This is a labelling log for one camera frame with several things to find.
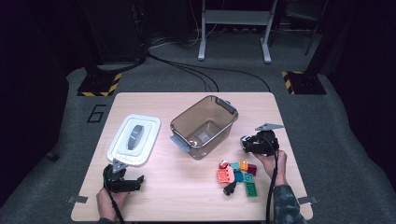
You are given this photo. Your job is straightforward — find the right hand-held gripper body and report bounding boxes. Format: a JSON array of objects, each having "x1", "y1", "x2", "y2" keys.
[{"x1": 251, "y1": 122, "x2": 285, "y2": 157}]

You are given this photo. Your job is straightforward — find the orange toy brick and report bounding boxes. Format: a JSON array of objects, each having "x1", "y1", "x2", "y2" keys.
[{"x1": 217, "y1": 168, "x2": 231, "y2": 184}]

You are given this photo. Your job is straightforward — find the white floor cables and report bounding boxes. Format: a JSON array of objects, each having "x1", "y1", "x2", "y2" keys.
[{"x1": 148, "y1": 29, "x2": 204, "y2": 50}]

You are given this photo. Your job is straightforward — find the person's right hand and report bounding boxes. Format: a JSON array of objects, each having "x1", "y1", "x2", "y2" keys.
[{"x1": 253, "y1": 149, "x2": 288, "y2": 187}]

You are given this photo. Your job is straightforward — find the black striped stand base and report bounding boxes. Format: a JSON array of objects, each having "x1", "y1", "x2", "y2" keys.
[
  {"x1": 281, "y1": 70, "x2": 327, "y2": 95},
  {"x1": 77, "y1": 69, "x2": 123, "y2": 97}
]

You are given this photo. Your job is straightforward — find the hand-held gripper cable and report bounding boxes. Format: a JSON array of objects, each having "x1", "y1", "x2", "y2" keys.
[
  {"x1": 265, "y1": 133, "x2": 280, "y2": 224},
  {"x1": 104, "y1": 183, "x2": 125, "y2": 224}
]

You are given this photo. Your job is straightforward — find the grey tape piece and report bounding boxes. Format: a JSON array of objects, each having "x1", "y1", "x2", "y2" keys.
[
  {"x1": 297, "y1": 195, "x2": 319, "y2": 205},
  {"x1": 67, "y1": 195, "x2": 89, "y2": 204}
]

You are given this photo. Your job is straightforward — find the black toy piece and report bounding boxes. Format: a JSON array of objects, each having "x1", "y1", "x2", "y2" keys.
[{"x1": 222, "y1": 180, "x2": 238, "y2": 197}]

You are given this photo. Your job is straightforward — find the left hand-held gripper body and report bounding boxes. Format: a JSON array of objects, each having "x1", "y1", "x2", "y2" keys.
[{"x1": 103, "y1": 158, "x2": 132, "y2": 193}]

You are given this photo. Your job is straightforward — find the right hand-held gripper cable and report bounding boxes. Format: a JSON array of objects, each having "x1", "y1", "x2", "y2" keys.
[{"x1": 265, "y1": 133, "x2": 280, "y2": 224}]

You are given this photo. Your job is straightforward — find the black floor cable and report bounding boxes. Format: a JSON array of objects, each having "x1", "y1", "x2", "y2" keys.
[
  {"x1": 146, "y1": 50, "x2": 220, "y2": 93},
  {"x1": 174, "y1": 62, "x2": 272, "y2": 93}
]

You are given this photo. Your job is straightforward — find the salmon pink toy brick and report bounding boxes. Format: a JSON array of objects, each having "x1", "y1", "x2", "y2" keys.
[{"x1": 225, "y1": 165, "x2": 236, "y2": 183}]

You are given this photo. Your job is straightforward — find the transparent brown storage box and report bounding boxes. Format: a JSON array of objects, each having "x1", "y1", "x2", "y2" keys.
[{"x1": 169, "y1": 94, "x2": 240, "y2": 161}]

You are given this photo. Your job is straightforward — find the white box lid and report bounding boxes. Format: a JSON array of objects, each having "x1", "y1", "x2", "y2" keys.
[{"x1": 106, "y1": 114, "x2": 162, "y2": 167}]

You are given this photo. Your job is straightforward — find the left hand-held gripper cable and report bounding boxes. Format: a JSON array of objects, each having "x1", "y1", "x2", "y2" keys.
[{"x1": 104, "y1": 183, "x2": 125, "y2": 224}]

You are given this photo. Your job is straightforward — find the white metal stand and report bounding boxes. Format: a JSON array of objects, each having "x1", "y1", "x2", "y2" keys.
[{"x1": 197, "y1": 0, "x2": 273, "y2": 64}]

